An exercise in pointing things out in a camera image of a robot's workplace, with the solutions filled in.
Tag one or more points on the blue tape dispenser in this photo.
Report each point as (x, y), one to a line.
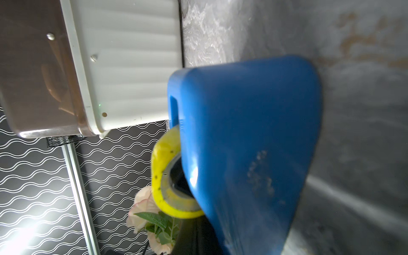
(235, 159)

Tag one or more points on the brown lid storage box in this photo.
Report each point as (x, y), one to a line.
(87, 67)

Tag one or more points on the pink flower bouquet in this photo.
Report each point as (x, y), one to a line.
(162, 229)

